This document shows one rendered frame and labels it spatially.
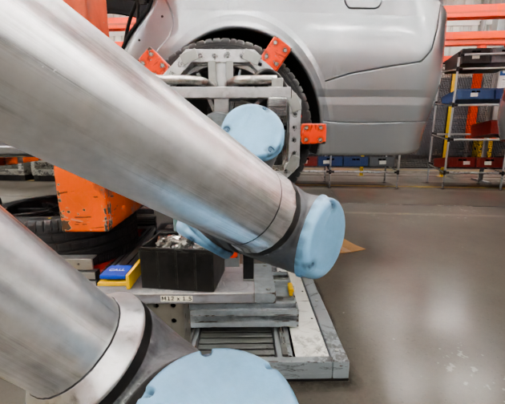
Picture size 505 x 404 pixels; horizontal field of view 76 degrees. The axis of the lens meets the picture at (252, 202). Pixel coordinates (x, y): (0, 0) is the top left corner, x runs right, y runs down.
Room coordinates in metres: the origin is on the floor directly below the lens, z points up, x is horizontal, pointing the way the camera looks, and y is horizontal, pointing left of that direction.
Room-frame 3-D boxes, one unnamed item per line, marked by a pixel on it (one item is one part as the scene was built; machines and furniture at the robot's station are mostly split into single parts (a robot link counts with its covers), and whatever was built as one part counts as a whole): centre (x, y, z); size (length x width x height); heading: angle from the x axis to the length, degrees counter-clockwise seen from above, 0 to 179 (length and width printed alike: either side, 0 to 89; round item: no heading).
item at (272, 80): (1.05, 0.00, 1.03); 0.19 x 0.18 x 0.11; 1
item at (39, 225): (1.58, 0.93, 0.39); 0.66 x 0.66 x 0.24
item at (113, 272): (0.85, 0.38, 0.47); 0.07 x 0.07 x 0.02; 1
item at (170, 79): (1.05, 0.20, 1.03); 0.19 x 0.18 x 0.11; 1
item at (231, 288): (0.85, 0.21, 0.44); 0.43 x 0.17 x 0.03; 91
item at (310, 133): (1.19, -0.21, 0.85); 0.09 x 0.08 x 0.07; 91
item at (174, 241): (0.85, 0.19, 0.51); 0.20 x 0.14 x 0.13; 83
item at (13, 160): (3.52, 2.54, 0.69); 0.52 x 0.17 x 0.35; 1
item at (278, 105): (0.97, -0.07, 0.93); 0.09 x 0.05 x 0.05; 1
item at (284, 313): (1.35, 0.07, 0.13); 0.50 x 0.36 x 0.10; 91
